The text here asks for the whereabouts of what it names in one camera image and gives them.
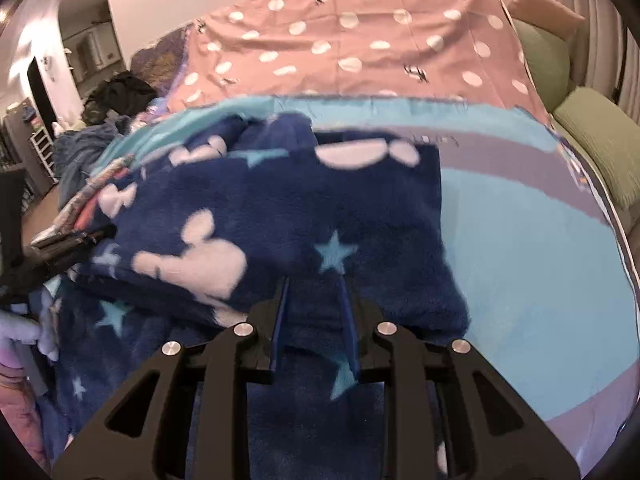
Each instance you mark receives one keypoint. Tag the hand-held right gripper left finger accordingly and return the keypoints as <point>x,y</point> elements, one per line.
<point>281,327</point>

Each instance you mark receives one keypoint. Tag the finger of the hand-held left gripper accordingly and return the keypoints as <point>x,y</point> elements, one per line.
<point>65,250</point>

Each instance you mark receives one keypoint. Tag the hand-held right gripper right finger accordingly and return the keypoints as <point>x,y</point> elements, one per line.
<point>350,330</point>

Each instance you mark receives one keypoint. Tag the navy fleece garment white prints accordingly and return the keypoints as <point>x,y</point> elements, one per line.
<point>280,210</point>

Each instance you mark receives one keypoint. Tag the dark clothes pile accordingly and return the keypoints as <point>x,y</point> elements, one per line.
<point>120,92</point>

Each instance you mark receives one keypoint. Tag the coral folded garment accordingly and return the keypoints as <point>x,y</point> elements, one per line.
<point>89,210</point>

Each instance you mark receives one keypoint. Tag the white shelf rack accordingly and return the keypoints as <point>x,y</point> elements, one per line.
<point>42,152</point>

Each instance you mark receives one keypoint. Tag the floral folded garment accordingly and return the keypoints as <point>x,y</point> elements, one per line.
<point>100,180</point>

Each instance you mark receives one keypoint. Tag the crumpled blue towel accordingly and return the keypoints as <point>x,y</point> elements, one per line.
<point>80,150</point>

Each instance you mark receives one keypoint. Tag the turquoise and grey blanket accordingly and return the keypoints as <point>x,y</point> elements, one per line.
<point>525,285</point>

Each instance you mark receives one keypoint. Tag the purple patterned bedcover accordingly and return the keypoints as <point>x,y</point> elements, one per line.
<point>160,65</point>

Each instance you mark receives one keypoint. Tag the pink polka dot sheet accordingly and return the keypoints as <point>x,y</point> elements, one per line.
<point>350,40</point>

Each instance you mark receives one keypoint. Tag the ribbed green pillow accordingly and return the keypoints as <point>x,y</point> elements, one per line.
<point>600,135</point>

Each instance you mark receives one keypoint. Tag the smooth green pillow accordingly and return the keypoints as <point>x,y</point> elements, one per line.
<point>542,60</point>

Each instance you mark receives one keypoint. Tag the beige curtain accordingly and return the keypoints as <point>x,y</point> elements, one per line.
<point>595,50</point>

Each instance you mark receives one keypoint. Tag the beige pillow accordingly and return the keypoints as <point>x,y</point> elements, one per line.
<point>540,10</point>

